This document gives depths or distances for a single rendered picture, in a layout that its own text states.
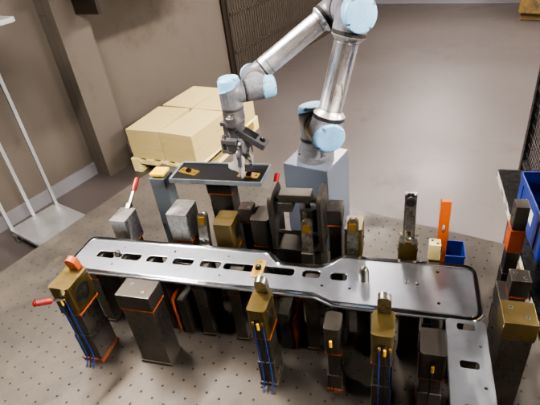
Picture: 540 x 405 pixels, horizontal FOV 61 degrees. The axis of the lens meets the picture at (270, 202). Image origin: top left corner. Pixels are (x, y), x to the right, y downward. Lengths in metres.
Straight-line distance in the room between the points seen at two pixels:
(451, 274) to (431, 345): 0.27
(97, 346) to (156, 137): 2.70
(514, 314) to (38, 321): 1.71
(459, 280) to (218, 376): 0.83
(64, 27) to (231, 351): 3.16
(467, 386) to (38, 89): 3.83
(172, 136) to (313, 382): 2.90
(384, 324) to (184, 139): 3.01
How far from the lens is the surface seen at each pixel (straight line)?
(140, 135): 4.31
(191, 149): 3.99
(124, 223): 1.81
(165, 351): 1.66
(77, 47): 4.27
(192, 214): 1.69
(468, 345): 1.32
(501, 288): 1.48
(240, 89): 1.54
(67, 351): 1.93
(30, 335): 2.07
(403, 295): 1.41
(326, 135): 1.64
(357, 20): 1.56
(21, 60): 4.24
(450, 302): 1.41
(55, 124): 4.42
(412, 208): 1.46
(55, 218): 4.00
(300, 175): 1.86
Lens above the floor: 2.00
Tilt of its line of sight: 33 degrees down
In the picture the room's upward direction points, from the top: 8 degrees counter-clockwise
